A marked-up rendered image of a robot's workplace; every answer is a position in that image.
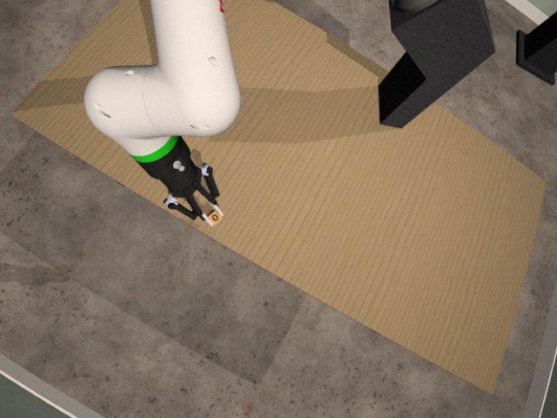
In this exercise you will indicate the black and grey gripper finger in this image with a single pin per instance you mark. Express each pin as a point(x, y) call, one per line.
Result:
point(172, 203)
point(214, 193)

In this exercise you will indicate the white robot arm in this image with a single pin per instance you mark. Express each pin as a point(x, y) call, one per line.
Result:
point(192, 90)

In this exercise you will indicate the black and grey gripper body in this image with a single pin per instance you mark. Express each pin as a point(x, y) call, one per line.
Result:
point(178, 183)

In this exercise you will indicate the tan cube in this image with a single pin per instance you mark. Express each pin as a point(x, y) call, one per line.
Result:
point(214, 217)

